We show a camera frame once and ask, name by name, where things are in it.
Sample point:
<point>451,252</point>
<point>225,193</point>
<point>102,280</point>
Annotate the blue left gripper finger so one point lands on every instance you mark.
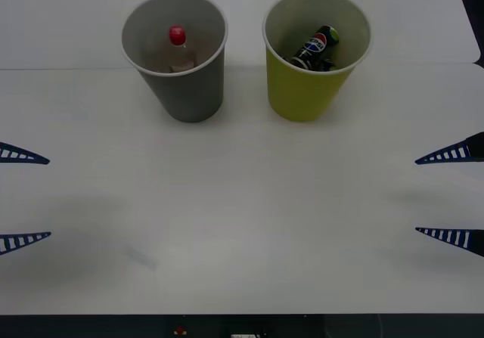
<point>20,240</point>
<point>19,154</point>

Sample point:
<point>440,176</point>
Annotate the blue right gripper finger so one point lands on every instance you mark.
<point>450,153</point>
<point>450,236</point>

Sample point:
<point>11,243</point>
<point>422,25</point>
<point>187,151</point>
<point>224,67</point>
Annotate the small red-capped plastic bottle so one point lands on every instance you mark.
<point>177,35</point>

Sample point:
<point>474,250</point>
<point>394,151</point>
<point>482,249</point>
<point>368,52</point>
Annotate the crushed black drink can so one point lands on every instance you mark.
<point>326,65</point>

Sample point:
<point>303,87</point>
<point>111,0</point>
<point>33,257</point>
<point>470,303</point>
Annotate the yellow-green plastic waste bin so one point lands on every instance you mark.
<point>298,96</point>

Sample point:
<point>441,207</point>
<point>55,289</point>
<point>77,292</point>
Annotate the grey plastic waste bin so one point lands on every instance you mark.
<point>189,92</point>

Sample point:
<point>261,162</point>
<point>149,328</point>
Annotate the red button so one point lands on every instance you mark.
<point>179,330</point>

